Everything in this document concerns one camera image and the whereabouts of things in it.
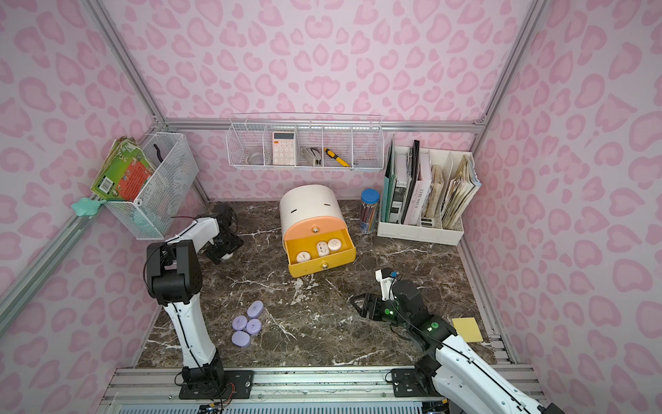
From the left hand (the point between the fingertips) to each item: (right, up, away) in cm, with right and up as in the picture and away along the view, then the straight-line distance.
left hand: (229, 248), depth 101 cm
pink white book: (+72, +17, -5) cm, 74 cm away
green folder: (+60, +23, -14) cm, 66 cm away
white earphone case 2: (+31, -1, -13) cm, 34 cm away
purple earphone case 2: (+11, -22, -17) cm, 30 cm away
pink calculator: (+23, +37, -6) cm, 44 cm away
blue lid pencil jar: (+55, +19, -7) cm, 58 cm away
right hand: (+49, -13, -24) cm, 56 cm away
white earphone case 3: (+1, -3, -4) cm, 5 cm away
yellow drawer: (+28, +2, -16) cm, 32 cm away
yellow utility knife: (+42, +35, -3) cm, 55 cm away
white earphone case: (+42, +3, -11) cm, 43 cm away
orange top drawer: (+34, +9, -18) cm, 40 cm away
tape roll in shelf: (+12, +33, -6) cm, 36 cm away
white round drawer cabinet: (+33, +14, -16) cm, 40 cm away
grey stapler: (+35, +33, -11) cm, 49 cm away
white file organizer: (+77, +8, -5) cm, 78 cm away
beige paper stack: (+86, +21, -10) cm, 89 cm away
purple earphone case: (+15, -18, -16) cm, 28 cm away
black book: (+70, +31, -11) cm, 77 cm away
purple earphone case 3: (+16, -23, -19) cm, 34 cm away
